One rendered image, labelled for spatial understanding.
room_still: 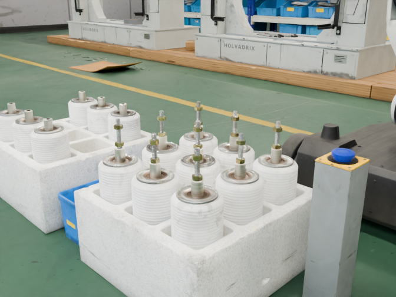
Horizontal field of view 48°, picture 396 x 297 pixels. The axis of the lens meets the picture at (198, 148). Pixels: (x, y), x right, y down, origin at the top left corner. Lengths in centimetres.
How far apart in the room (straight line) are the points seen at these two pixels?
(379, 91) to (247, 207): 200
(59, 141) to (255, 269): 61
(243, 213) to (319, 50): 225
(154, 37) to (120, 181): 329
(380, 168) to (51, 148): 82
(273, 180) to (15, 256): 64
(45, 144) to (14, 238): 25
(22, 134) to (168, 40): 308
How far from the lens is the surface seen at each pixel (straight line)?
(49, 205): 121
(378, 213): 119
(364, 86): 281
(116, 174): 93
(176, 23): 432
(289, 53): 315
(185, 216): 77
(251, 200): 86
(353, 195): 82
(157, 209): 86
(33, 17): 752
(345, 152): 82
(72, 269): 109
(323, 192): 83
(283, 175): 93
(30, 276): 109
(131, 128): 132
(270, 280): 96
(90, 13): 537
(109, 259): 98
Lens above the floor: 60
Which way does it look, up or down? 20 degrees down
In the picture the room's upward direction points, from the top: straight up
